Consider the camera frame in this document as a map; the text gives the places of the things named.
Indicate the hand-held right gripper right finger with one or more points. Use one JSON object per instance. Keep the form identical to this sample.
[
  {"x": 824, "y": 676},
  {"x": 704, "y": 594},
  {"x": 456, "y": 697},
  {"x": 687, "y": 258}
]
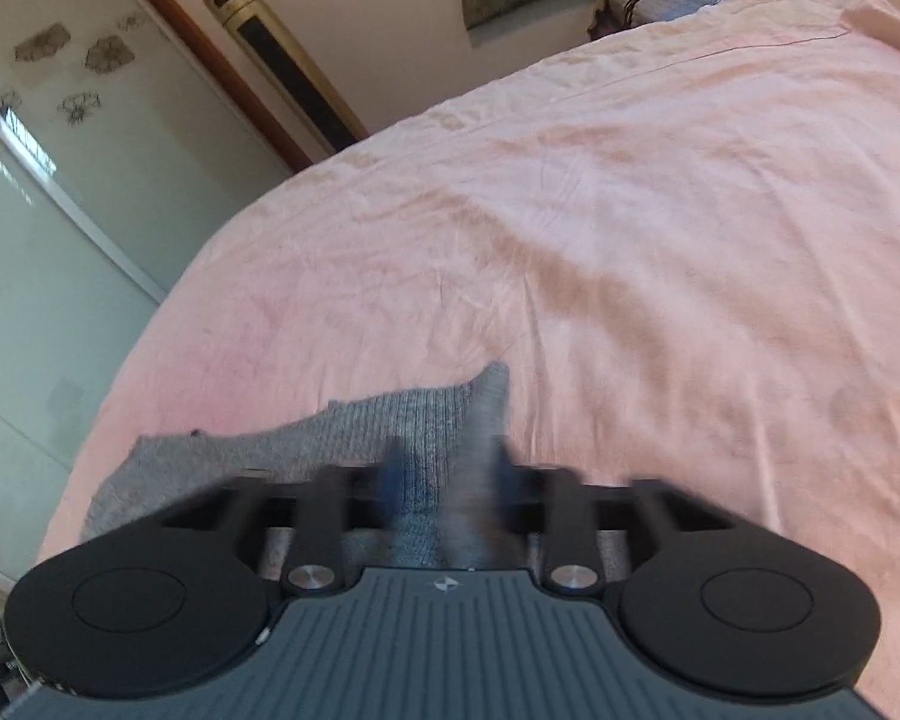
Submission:
[{"x": 504, "y": 487}]

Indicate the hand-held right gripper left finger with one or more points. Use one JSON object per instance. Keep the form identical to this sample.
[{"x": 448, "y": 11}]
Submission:
[{"x": 397, "y": 480}]

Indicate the grey sweater with navy sleeves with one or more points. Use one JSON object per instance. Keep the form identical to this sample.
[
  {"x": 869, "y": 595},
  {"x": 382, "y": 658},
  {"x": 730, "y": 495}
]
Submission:
[{"x": 427, "y": 420}]

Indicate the pink bed sheet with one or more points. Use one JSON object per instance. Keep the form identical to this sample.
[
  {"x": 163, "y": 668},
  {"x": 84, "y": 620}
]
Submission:
[{"x": 645, "y": 240}]

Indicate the frosted glass sliding door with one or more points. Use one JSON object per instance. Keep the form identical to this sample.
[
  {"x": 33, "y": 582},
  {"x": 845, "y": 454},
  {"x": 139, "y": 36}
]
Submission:
[{"x": 67, "y": 255}]

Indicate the gold tower heater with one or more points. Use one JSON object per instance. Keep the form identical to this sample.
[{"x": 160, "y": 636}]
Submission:
[{"x": 292, "y": 67}]

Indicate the flower sticker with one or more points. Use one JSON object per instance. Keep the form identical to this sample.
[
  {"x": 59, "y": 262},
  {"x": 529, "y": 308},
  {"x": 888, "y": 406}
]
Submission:
[
  {"x": 131, "y": 21},
  {"x": 41, "y": 41},
  {"x": 6, "y": 99},
  {"x": 109, "y": 52},
  {"x": 79, "y": 106}
]

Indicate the peach blanket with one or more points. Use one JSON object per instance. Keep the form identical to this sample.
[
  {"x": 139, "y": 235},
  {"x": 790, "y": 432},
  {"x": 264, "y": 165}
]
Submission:
[{"x": 885, "y": 7}]

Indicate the brown wooden door frame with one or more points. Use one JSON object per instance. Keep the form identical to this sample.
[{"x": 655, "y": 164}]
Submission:
[{"x": 217, "y": 67}]

